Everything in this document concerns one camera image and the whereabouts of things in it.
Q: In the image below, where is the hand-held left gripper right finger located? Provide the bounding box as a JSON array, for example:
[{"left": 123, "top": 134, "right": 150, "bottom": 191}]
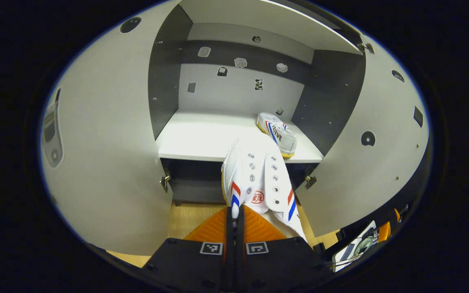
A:
[{"left": 234, "top": 205, "right": 335, "bottom": 293}]

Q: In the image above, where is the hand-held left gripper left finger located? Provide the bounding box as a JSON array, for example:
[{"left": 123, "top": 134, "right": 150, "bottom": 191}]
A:
[{"left": 141, "top": 207, "right": 235, "bottom": 293}]

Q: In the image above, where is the white cabinet door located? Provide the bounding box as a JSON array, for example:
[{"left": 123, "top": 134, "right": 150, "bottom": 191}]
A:
[
  {"left": 39, "top": 0, "right": 183, "bottom": 257},
  {"left": 295, "top": 35, "right": 431, "bottom": 239}
]

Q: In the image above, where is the white striped canvas shoe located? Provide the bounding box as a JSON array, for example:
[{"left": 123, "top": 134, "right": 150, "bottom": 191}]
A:
[
  {"left": 256, "top": 112, "right": 298, "bottom": 159},
  {"left": 221, "top": 136, "right": 309, "bottom": 243}
]

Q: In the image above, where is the white shoe cabinet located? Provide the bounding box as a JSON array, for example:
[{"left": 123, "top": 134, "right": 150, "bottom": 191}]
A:
[{"left": 148, "top": 0, "right": 375, "bottom": 206}]

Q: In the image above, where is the white cabinet shelf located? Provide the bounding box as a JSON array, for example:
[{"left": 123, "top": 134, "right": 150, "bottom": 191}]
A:
[
  {"left": 156, "top": 107, "right": 325, "bottom": 164},
  {"left": 178, "top": 0, "right": 362, "bottom": 56}
]

